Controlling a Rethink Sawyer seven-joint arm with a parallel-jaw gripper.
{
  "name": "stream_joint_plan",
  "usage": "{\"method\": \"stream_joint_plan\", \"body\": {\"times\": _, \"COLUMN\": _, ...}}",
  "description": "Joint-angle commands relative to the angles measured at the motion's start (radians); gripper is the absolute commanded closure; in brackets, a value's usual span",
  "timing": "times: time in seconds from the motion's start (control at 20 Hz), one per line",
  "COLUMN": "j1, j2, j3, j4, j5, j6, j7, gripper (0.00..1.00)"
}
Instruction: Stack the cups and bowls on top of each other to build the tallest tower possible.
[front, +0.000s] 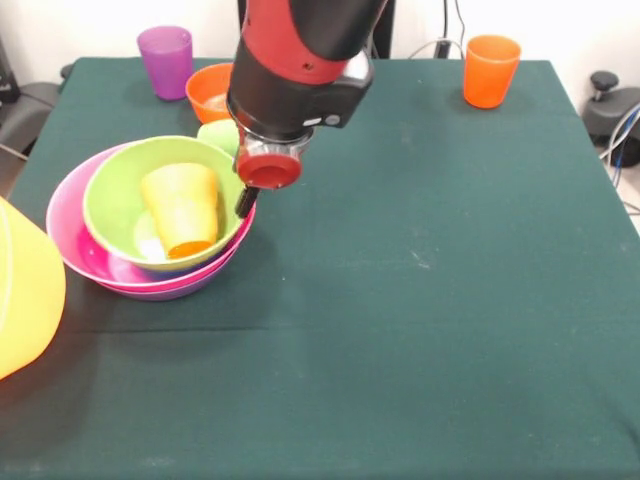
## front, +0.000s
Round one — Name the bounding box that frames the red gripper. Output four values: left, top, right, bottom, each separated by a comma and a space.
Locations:
235, 144, 305, 220

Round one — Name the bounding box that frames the yellow-orange cup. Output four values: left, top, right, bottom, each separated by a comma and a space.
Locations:
139, 162, 221, 261

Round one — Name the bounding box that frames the green cup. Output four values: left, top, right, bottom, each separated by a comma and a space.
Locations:
196, 118, 241, 159

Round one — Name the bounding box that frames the orange bowl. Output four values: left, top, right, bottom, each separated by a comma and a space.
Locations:
184, 62, 236, 125

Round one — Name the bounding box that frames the green bowl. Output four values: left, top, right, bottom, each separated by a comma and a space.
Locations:
82, 135, 247, 274

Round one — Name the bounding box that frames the large pink bowl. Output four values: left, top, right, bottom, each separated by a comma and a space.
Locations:
44, 142, 258, 294

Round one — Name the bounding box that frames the large yellow bowl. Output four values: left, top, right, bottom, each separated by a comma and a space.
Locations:
0, 195, 67, 381

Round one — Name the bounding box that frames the purple bowl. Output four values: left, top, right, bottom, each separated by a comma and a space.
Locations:
97, 259, 236, 302

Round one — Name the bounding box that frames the purple cup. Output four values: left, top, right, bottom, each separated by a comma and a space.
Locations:
136, 25, 195, 102

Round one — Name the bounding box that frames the dark green tablecloth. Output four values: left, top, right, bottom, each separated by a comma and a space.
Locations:
0, 55, 640, 480

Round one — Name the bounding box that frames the dark grey equipment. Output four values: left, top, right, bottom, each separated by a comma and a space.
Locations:
0, 37, 24, 109

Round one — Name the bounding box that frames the orange cup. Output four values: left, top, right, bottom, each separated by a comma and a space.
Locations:
462, 33, 523, 110

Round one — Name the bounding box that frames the white power cable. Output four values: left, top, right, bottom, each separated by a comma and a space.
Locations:
407, 38, 466, 60

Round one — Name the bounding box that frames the black wall cable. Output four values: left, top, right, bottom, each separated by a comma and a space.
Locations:
435, 0, 467, 59

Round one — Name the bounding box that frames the blue-grey cable bundle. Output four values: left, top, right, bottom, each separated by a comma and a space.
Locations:
598, 102, 640, 169

